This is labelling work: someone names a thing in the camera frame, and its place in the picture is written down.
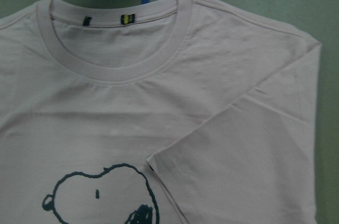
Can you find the pink Snoopy t-shirt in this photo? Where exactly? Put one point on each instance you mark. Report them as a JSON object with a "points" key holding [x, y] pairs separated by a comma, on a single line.
{"points": [[175, 111]]}

